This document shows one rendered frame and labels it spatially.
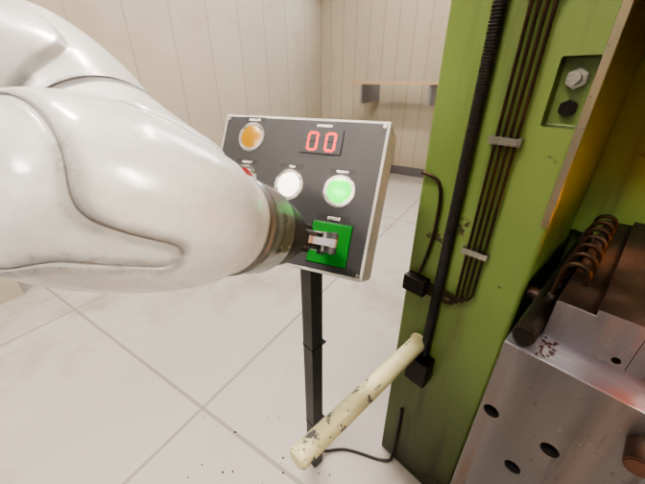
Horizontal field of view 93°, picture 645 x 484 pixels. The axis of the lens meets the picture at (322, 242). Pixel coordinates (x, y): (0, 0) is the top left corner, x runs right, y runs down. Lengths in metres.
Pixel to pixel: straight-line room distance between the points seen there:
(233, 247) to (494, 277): 0.62
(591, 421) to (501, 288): 0.28
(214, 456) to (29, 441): 0.75
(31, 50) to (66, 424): 1.65
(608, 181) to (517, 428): 0.61
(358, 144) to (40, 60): 0.43
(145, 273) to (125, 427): 1.52
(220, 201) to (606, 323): 0.52
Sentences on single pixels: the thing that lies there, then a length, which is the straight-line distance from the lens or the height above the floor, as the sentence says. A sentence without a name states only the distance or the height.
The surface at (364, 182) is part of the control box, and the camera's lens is 0.55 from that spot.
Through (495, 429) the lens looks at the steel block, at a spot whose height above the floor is 0.73.
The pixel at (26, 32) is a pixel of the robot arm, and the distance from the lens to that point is 0.29.
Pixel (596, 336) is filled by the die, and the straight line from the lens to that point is 0.59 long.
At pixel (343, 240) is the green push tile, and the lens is 0.53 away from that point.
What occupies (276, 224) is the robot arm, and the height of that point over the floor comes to 1.16.
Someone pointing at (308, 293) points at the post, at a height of 0.80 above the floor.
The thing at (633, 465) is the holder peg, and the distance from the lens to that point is 0.57.
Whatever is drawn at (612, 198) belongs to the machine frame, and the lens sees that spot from 1.01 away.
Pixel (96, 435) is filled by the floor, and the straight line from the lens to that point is 1.72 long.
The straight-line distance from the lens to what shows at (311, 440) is 0.71.
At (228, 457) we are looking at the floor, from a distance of 1.46.
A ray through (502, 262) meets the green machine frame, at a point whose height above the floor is 0.93.
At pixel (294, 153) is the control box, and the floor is 1.14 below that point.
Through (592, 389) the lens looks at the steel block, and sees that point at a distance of 0.56.
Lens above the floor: 1.27
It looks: 28 degrees down
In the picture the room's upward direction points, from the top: straight up
